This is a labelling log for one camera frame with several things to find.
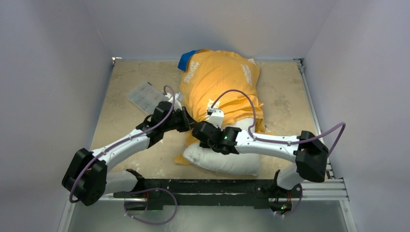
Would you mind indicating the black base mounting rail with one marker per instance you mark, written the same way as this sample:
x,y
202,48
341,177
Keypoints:
x,y
256,193

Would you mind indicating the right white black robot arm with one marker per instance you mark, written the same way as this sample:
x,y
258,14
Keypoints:
x,y
307,154

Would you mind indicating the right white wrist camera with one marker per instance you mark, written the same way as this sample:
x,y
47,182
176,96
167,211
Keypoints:
x,y
215,117

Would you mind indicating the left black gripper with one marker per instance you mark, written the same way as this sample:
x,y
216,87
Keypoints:
x,y
188,122

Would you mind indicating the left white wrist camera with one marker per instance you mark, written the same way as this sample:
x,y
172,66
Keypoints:
x,y
176,99

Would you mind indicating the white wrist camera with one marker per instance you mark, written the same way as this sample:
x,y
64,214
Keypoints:
x,y
215,117
176,99

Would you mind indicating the yellow printed pillowcase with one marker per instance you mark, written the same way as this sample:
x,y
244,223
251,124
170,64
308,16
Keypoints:
x,y
225,80

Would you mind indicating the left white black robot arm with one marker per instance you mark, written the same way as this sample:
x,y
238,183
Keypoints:
x,y
86,176

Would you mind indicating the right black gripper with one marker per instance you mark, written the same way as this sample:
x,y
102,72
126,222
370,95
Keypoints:
x,y
198,131

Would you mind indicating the clear plastic organizer box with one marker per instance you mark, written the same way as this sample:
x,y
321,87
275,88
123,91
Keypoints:
x,y
146,97

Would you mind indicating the white pillow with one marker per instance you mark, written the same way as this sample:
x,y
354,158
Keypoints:
x,y
239,164

